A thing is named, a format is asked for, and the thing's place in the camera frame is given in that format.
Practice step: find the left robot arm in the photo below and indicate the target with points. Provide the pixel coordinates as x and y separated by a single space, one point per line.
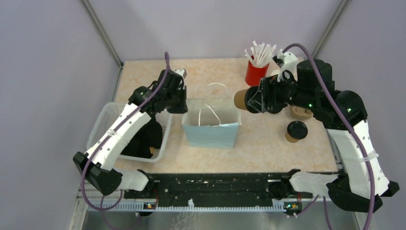
96 165

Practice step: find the stacked brown paper cups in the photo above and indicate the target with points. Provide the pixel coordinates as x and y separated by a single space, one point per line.
275 72

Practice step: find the black plastic cup lid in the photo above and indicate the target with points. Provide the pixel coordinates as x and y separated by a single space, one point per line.
297 130

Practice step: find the black cloth in basket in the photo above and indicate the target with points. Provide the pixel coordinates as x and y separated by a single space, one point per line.
145 141

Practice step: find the clear plastic basket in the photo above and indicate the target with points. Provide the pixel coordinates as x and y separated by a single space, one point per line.
108 116

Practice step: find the red ribbed straw cup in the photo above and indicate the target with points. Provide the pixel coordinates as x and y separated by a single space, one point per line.
254 74

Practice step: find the white wrapped straws bundle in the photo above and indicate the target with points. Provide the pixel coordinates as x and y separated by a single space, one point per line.
261 54

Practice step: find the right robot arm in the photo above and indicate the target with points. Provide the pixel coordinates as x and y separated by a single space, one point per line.
309 85

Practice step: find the cardboard cup carrier tray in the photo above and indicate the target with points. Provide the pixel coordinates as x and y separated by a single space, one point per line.
300 113

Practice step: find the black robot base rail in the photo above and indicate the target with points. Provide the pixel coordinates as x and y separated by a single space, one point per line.
216 190

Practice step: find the brown paper coffee cup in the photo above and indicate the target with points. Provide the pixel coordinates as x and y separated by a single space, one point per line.
290 138

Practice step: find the light blue paper bag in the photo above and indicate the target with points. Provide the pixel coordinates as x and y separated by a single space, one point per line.
211 122

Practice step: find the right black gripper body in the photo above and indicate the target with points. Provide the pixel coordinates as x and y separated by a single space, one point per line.
283 91

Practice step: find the white toothed cable rail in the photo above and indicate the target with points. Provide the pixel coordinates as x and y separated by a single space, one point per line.
142 206

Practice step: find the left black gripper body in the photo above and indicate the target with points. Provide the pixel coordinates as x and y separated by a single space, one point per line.
176 103

